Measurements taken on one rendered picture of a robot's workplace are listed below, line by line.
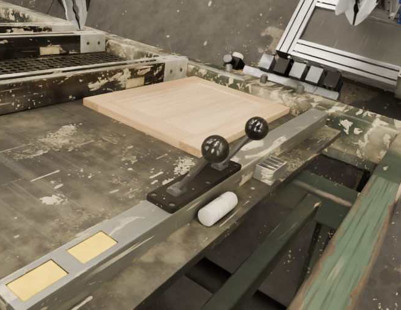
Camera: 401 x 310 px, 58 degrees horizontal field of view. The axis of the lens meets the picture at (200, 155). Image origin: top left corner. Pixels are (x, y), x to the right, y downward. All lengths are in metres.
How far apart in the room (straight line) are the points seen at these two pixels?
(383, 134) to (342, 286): 0.71
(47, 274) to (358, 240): 0.39
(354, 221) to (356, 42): 1.48
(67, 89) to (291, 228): 0.64
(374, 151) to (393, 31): 0.98
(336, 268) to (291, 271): 1.54
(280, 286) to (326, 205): 1.24
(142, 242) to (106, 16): 2.72
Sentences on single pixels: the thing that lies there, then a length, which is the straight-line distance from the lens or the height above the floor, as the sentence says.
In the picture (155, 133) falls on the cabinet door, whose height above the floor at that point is 1.31.
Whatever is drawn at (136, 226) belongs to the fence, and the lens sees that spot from 0.48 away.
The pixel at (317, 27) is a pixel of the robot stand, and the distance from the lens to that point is 2.06.
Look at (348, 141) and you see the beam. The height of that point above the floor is 0.87.
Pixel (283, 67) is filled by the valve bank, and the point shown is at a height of 0.76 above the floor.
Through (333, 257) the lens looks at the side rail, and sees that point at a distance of 0.50.
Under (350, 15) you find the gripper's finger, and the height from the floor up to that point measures 1.36.
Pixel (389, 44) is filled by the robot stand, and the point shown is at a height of 0.21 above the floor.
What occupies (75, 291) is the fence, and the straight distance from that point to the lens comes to 0.43.
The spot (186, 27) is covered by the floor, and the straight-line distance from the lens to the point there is 2.63.
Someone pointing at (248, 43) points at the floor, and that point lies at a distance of 2.37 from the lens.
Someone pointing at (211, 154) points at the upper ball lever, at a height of 1.56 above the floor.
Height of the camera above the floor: 1.97
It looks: 62 degrees down
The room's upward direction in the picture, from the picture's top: 64 degrees counter-clockwise
